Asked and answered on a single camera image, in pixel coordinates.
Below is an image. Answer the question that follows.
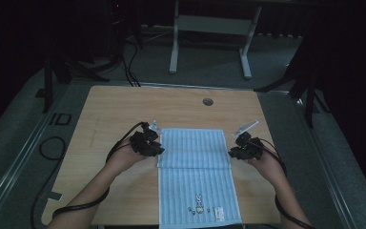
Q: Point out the black metal stand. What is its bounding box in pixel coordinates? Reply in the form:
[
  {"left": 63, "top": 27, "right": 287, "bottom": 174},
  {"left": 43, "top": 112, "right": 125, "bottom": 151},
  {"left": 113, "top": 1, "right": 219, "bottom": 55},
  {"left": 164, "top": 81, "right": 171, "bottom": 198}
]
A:
[{"left": 41, "top": 47, "right": 111, "bottom": 115}]

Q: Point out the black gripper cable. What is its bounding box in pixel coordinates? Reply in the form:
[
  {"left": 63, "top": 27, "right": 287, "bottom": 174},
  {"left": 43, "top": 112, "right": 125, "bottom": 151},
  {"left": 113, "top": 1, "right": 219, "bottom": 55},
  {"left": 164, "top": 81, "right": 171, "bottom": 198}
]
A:
[
  {"left": 256, "top": 136, "right": 316, "bottom": 229},
  {"left": 51, "top": 121, "right": 150, "bottom": 219}
]

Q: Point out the white metal desk frame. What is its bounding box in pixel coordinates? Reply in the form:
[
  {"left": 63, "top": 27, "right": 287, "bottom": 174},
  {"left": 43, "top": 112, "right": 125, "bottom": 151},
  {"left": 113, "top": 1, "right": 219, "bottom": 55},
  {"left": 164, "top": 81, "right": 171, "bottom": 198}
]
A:
[{"left": 169, "top": 0, "right": 263, "bottom": 80}]

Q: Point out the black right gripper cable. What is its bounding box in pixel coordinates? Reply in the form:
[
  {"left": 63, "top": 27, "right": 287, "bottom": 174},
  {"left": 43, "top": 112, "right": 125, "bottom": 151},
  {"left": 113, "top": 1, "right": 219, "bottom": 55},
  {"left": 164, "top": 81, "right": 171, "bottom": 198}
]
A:
[{"left": 256, "top": 136, "right": 316, "bottom": 229}]

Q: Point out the light blue striped towel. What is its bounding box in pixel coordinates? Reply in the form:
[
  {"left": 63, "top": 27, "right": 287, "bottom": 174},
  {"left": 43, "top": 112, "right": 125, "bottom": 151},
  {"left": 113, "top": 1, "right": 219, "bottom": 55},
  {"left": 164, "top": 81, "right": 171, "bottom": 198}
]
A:
[{"left": 156, "top": 128, "right": 243, "bottom": 229}]

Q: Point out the black looped floor cable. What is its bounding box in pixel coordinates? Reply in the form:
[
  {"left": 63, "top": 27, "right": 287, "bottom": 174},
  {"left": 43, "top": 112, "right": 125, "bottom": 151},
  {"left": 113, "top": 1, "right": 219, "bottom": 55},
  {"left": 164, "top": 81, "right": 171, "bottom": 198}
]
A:
[{"left": 29, "top": 135, "right": 68, "bottom": 229}]

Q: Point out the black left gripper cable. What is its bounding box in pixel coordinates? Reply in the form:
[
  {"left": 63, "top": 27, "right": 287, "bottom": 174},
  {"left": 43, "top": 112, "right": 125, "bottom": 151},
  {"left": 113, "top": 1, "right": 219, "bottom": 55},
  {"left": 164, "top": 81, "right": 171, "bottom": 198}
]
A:
[{"left": 51, "top": 121, "right": 150, "bottom": 219}]

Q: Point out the person's left hand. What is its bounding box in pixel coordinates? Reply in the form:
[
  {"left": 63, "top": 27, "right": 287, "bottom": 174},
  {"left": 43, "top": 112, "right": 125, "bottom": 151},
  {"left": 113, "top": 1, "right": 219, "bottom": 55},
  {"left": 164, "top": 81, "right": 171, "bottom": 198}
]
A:
[{"left": 106, "top": 144, "right": 158, "bottom": 175}]

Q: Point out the person's right hand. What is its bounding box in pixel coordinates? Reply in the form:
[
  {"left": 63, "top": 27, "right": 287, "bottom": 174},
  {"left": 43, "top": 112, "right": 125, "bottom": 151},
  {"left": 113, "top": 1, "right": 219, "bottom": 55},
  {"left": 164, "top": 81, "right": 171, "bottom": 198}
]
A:
[{"left": 247, "top": 148, "right": 286, "bottom": 185}]

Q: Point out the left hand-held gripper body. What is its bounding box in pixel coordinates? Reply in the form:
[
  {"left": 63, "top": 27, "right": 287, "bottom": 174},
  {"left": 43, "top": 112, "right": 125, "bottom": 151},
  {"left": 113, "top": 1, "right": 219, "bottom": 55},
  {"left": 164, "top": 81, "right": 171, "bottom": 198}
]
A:
[{"left": 129, "top": 119, "right": 164, "bottom": 156}]

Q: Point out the black tripod stand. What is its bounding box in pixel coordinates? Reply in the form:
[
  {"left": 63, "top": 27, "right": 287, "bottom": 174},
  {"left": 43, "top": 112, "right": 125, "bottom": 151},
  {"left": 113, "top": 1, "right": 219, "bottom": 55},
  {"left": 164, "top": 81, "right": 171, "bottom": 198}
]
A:
[{"left": 254, "top": 44, "right": 331, "bottom": 129}]

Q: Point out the black floor cables bundle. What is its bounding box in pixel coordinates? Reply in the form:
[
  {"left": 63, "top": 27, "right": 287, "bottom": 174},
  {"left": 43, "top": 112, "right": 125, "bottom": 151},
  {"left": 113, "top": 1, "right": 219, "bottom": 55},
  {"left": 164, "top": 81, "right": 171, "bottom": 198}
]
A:
[{"left": 119, "top": 37, "right": 142, "bottom": 88}]

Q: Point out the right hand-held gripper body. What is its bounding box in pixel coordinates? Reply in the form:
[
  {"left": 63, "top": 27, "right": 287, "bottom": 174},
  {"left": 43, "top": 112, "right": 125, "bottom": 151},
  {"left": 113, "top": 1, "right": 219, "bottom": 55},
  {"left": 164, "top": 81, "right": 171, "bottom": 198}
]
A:
[{"left": 233, "top": 119, "right": 265, "bottom": 161}]

